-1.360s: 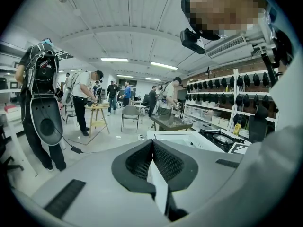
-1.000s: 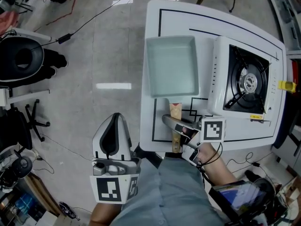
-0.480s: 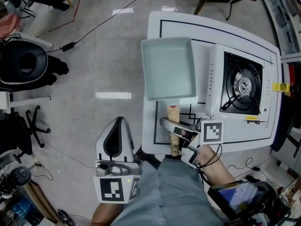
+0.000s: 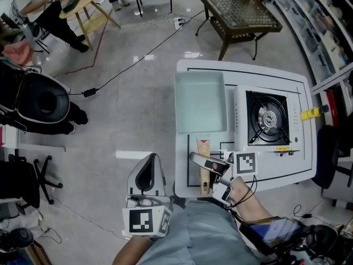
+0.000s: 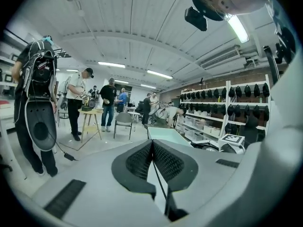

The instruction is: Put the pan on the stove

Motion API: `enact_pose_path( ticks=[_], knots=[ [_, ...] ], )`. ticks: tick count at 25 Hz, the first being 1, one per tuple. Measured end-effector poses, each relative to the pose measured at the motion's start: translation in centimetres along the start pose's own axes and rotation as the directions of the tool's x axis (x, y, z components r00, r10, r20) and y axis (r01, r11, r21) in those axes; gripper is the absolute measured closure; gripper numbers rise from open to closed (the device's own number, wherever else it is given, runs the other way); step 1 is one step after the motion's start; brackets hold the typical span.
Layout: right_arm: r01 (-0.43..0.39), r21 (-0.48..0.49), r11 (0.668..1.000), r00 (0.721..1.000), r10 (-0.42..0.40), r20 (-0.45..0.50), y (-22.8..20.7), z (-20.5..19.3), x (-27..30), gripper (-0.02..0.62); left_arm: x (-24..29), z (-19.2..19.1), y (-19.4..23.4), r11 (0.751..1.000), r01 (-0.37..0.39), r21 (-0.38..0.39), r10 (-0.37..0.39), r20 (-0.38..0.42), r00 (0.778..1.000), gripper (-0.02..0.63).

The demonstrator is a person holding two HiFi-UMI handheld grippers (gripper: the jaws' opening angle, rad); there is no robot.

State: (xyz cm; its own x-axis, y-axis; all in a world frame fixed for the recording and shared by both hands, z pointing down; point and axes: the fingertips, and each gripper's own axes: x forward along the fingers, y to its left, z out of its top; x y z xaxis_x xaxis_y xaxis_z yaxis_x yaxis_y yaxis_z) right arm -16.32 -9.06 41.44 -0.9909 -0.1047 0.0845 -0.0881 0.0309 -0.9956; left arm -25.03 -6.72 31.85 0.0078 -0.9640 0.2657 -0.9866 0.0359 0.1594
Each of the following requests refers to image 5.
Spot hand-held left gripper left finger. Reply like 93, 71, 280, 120
30, 140, 171, 226

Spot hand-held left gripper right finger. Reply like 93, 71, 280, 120
152, 140, 246, 214

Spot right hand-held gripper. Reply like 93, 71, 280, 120
217, 133, 246, 154

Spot black office chair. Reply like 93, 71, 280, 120
243, 116, 260, 144

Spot white metal shelving rack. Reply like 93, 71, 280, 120
178, 74, 272, 143

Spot black power adapter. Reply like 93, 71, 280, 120
63, 152, 79, 162

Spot row of clear storage bins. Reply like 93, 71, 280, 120
176, 114, 223, 141

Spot rows of black caps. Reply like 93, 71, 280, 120
180, 83, 270, 133

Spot person's light blue shirt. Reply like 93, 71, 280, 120
265, 0, 303, 146

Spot dark wicker glass-top table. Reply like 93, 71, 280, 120
143, 122, 171, 129

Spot grey-green chair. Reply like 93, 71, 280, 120
113, 112, 134, 140

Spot wooden round table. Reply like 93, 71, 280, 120
78, 107, 104, 143

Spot ceiling air conditioner unit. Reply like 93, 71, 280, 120
200, 47, 247, 70

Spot small round white table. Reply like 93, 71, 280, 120
127, 111, 141, 124

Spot black backpack with white trim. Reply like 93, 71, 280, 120
22, 40, 58, 151

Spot ceiling tube light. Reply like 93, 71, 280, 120
147, 70, 173, 79
98, 61, 125, 69
227, 14, 250, 44

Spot black head-mounted camera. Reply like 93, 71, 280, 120
184, 6, 208, 32

